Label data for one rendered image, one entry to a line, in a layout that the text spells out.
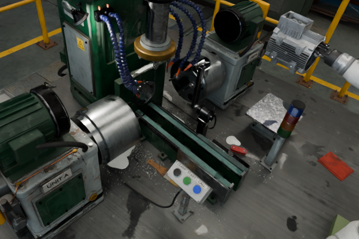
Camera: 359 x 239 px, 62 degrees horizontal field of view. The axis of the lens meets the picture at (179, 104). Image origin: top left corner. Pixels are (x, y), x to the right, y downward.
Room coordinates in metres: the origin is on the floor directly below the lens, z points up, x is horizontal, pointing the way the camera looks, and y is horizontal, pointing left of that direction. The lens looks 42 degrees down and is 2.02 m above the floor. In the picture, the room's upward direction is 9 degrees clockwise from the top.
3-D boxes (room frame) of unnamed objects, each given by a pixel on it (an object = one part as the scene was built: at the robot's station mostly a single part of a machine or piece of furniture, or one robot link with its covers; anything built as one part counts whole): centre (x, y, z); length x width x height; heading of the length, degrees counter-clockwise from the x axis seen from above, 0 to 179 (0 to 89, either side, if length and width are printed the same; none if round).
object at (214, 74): (1.36, -0.09, 1.04); 0.41 x 0.25 x 0.25; 143
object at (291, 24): (1.33, -0.47, 1.41); 0.12 x 0.11 x 0.07; 53
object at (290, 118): (1.00, -0.50, 1.14); 0.06 x 0.06 x 0.04
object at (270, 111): (1.26, -0.54, 0.86); 0.27 x 0.24 x 0.12; 143
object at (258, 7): (1.58, -0.30, 1.16); 0.33 x 0.26 x 0.42; 143
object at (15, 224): (0.45, 0.48, 1.07); 0.08 x 0.07 x 0.20; 53
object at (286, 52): (1.30, -0.50, 1.32); 0.20 x 0.19 x 0.19; 53
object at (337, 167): (1.05, -0.87, 0.80); 0.15 x 0.12 x 0.01; 40
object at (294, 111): (1.00, -0.50, 1.19); 0.06 x 0.06 x 0.04
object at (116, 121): (0.81, 0.32, 1.04); 0.37 x 0.25 x 0.25; 143
